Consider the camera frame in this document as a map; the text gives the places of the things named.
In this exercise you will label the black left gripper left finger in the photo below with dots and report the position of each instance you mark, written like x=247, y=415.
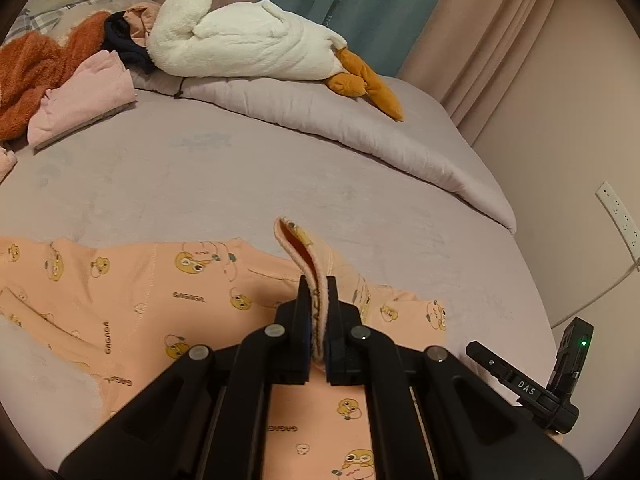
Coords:
x=205, y=416

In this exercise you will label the rust orange fluffy garment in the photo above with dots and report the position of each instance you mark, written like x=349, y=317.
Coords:
x=35, y=63

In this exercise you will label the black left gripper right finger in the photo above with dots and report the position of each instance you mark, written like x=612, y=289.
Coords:
x=431, y=417

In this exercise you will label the white power strip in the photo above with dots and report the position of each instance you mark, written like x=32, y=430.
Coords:
x=621, y=217

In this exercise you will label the pink folded garment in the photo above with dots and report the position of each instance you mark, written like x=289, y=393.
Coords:
x=100, y=87

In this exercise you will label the pink beige curtain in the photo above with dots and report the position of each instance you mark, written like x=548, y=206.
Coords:
x=468, y=54

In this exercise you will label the peach cartoon print garment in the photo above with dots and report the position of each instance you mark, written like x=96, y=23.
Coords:
x=123, y=314

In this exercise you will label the dark navy garment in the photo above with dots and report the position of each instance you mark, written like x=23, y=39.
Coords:
x=117, y=37

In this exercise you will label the lilac folded duvet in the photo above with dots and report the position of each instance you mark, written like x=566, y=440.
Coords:
x=425, y=144

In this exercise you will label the white plush goose toy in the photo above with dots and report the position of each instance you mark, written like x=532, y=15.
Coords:
x=190, y=38

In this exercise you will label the light pink small garment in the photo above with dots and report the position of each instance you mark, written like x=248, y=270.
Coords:
x=8, y=160

